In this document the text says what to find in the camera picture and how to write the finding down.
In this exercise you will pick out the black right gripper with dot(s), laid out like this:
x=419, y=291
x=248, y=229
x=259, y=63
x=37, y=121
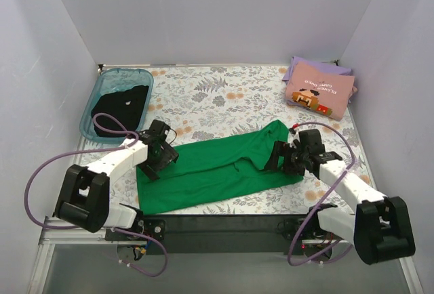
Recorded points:
x=283, y=155

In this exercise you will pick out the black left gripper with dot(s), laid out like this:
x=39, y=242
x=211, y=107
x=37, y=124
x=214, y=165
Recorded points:
x=162, y=160

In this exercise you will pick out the green t shirt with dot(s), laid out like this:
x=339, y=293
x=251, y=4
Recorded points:
x=215, y=170

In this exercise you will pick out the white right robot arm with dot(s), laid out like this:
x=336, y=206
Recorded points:
x=379, y=226

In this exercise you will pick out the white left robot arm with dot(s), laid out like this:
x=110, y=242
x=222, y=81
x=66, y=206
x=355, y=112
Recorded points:
x=84, y=199

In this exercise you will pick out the black t shirt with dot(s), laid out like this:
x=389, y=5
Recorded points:
x=126, y=106

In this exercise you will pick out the pink folded t shirt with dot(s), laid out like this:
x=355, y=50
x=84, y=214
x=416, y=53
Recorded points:
x=330, y=108

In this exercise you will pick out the blue plastic basket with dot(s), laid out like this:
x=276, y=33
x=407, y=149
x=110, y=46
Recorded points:
x=112, y=80

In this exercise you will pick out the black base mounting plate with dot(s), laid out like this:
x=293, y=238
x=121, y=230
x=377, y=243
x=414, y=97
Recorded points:
x=222, y=233

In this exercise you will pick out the lavender folded t shirt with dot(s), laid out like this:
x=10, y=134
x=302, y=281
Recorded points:
x=329, y=81

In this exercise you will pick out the aluminium frame rail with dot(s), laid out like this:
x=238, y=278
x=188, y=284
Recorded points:
x=77, y=261

